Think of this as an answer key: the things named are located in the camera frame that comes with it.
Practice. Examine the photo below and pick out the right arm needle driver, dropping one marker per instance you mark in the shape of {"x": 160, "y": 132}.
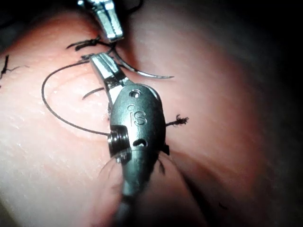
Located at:
{"x": 139, "y": 118}

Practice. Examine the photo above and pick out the right arm needle driver jaw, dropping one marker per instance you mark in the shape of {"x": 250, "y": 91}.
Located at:
{"x": 101, "y": 66}
{"x": 118, "y": 81}

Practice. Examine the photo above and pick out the left arm needle driver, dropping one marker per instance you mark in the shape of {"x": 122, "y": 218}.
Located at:
{"x": 94, "y": 2}

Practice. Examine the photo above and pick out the left arm needle driver jaw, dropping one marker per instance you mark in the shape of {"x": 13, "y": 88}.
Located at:
{"x": 106, "y": 23}
{"x": 116, "y": 22}

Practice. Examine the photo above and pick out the curved steel needle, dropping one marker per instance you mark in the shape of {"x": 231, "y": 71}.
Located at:
{"x": 154, "y": 75}

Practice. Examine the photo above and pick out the dark right arm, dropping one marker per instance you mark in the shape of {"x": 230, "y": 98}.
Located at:
{"x": 151, "y": 203}

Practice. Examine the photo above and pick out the black stitching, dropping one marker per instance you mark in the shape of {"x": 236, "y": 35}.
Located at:
{"x": 5, "y": 65}
{"x": 88, "y": 43}

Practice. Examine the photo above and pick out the black thread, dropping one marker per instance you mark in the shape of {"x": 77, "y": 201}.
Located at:
{"x": 42, "y": 91}

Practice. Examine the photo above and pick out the tissue pad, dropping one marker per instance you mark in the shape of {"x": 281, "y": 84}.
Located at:
{"x": 220, "y": 99}

